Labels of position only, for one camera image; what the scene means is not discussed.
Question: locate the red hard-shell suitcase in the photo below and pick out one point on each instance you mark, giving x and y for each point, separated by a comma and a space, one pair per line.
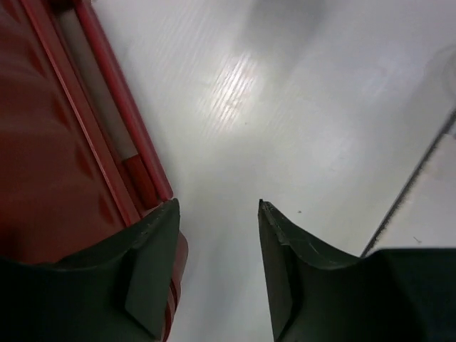
77, 165

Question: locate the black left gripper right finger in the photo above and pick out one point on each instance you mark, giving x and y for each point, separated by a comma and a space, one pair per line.
317, 292

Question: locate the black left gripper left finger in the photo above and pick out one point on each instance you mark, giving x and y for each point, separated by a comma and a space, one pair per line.
115, 290

